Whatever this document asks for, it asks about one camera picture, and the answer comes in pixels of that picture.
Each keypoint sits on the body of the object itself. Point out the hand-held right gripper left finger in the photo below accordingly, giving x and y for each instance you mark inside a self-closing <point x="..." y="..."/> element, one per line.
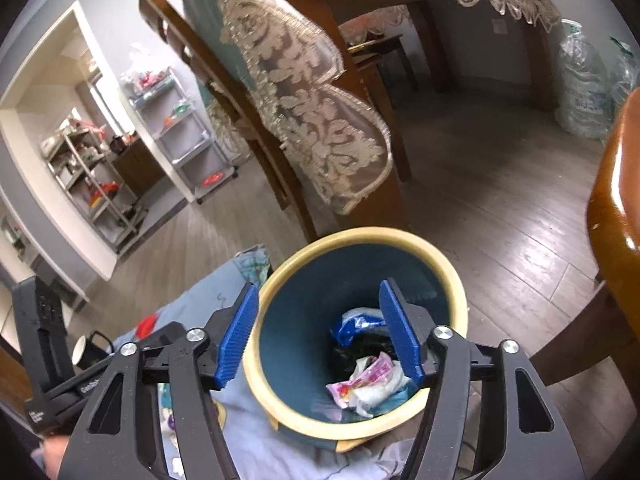
<point x="240" y="342"/>

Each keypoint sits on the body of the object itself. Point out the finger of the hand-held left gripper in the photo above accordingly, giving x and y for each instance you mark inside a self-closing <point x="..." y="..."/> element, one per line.
<point x="162" y="335"/>

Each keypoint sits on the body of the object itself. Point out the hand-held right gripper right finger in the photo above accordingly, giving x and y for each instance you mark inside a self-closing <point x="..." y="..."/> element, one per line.
<point x="400" y="332"/>

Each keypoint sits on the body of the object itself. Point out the black plastic bag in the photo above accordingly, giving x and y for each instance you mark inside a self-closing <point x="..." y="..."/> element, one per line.
<point x="365" y="352"/>

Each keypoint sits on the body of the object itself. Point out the silver blue foil wrapper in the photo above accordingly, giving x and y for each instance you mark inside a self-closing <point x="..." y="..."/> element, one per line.
<point x="355" y="322"/>

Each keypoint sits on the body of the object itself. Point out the pink snack packet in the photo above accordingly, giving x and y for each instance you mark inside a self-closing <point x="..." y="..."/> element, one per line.
<point x="357" y="377"/>

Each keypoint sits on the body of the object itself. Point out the white tissue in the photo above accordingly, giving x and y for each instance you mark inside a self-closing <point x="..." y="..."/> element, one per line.
<point x="380" y="392"/>

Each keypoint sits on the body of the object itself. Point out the blue bin with yellow rim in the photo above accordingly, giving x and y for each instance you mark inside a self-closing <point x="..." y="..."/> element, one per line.
<point x="300" y="310"/>

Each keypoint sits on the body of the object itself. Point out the red wrapper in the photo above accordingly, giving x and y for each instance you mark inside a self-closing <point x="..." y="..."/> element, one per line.
<point x="146" y="325"/>

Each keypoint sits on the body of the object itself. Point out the black mug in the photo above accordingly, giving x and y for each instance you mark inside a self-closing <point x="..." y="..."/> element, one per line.
<point x="90" y="352"/>

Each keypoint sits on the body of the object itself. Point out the floral blue cloth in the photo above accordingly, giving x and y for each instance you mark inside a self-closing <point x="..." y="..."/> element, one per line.
<point x="255" y="265"/>

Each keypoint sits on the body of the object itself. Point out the light blue blanket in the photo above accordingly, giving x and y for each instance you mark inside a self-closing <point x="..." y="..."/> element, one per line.
<point x="245" y="440"/>

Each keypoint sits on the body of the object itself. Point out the metal shelf rack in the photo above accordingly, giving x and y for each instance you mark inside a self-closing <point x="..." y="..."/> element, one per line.
<point x="95" y="185"/>

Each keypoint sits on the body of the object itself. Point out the brown wooden cabinet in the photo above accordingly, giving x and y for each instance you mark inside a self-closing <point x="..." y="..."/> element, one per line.
<point x="140" y="165"/>

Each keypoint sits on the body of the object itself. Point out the wooden dining table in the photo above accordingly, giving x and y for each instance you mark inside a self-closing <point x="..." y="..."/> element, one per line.
<point x="400" y="155"/>

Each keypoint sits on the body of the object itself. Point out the white shelf rack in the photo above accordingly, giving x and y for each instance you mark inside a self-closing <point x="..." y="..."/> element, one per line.
<point x="185" y="145"/>

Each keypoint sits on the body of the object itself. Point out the cream lace tablecloth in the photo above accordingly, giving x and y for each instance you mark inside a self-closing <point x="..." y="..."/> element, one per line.
<point x="310" y="110"/>

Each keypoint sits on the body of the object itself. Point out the dark wooden chair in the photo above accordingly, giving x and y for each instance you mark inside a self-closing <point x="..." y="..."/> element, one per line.
<point x="220" y="95"/>
<point x="380" y="45"/>

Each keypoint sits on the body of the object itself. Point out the bag of colourful items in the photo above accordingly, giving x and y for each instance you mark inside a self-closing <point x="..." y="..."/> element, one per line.
<point x="147" y="75"/>

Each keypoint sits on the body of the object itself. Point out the glossy orange wooden chair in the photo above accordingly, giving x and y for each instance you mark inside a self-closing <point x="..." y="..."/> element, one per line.
<point x="615" y="185"/>

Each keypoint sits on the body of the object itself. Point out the clear water jug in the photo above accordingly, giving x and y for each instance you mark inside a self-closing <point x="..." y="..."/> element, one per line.
<point x="582" y="85"/>
<point x="625" y="75"/>

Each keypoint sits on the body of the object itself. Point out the teal tablecloth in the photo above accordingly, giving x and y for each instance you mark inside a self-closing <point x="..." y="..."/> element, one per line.
<point x="205" y="15"/>

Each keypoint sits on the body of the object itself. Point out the white wall socket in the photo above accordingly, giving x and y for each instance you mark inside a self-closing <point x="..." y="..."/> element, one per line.
<point x="498" y="27"/>

